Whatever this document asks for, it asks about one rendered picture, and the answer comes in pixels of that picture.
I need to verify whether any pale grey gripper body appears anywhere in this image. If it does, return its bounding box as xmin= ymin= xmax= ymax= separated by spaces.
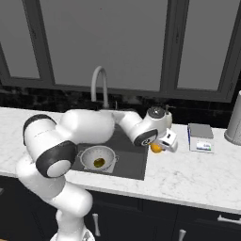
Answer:
xmin=157 ymin=137 xmax=179 ymax=154

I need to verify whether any dark grey sink basin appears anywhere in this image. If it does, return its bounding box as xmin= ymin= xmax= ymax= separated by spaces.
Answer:
xmin=70 ymin=122 xmax=151 ymax=182

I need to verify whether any green-brown kiwi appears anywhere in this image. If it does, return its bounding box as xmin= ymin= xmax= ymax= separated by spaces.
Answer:
xmin=93 ymin=157 xmax=106 ymax=169

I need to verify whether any curved silver faucet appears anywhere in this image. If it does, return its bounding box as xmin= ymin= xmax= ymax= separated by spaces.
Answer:
xmin=90 ymin=65 xmax=110 ymax=110

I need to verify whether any orange fruit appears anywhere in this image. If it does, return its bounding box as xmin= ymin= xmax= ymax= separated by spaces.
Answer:
xmin=150 ymin=142 xmax=165 ymax=154

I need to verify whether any grey kitchen scale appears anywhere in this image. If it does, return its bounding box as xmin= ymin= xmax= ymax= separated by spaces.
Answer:
xmin=186 ymin=122 xmax=216 ymax=154

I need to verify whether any grey cylindrical canister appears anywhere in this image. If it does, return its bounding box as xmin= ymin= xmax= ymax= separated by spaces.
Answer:
xmin=223 ymin=90 xmax=241 ymax=146

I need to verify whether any dark drawer front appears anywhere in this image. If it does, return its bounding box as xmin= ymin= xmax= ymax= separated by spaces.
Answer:
xmin=174 ymin=204 xmax=241 ymax=231

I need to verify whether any dark cupboard door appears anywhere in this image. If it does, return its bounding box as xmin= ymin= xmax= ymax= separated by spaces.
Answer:
xmin=171 ymin=219 xmax=241 ymax=241
xmin=84 ymin=190 xmax=143 ymax=241

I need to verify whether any dark framed window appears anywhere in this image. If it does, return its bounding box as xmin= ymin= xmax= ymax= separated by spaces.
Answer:
xmin=0 ymin=0 xmax=241 ymax=104

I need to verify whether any silver cupboard door handle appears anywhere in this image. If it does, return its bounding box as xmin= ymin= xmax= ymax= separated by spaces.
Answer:
xmin=177 ymin=229 xmax=187 ymax=241
xmin=91 ymin=213 xmax=102 ymax=238

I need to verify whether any silver drawer handle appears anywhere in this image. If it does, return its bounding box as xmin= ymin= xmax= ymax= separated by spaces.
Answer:
xmin=217 ymin=214 xmax=241 ymax=225

